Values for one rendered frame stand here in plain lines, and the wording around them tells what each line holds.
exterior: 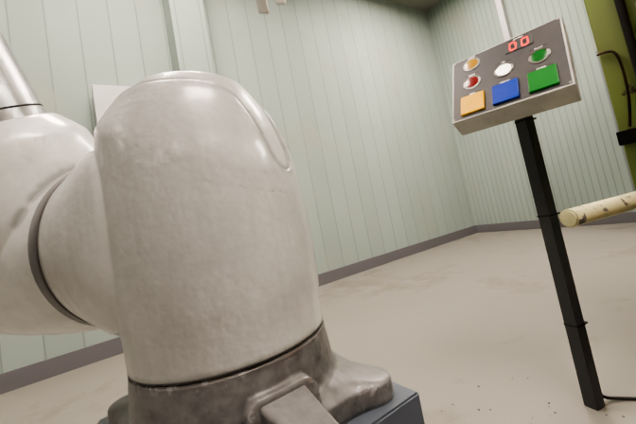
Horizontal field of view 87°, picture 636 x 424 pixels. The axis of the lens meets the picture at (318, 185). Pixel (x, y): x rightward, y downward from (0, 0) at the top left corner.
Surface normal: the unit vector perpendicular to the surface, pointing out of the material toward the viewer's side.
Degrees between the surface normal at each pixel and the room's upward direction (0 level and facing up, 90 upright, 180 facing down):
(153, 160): 80
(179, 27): 90
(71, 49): 90
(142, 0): 90
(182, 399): 84
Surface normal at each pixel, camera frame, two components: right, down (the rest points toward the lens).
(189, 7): 0.55, -0.18
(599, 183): -0.81, 0.11
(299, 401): -0.11, -0.99
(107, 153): -0.51, -0.07
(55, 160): 0.78, -0.37
